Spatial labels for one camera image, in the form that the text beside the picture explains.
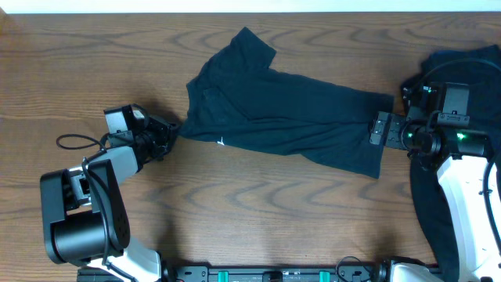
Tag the pile of black clothes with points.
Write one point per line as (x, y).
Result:
(480, 69)

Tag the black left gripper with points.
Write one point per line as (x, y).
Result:
(166, 132)

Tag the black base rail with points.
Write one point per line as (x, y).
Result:
(346, 271)

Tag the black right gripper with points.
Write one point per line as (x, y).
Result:
(395, 122)

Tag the dark green t-shirt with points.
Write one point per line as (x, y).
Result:
(238, 100)

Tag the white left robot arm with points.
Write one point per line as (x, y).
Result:
(84, 219)

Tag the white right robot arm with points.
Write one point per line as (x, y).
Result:
(464, 162)

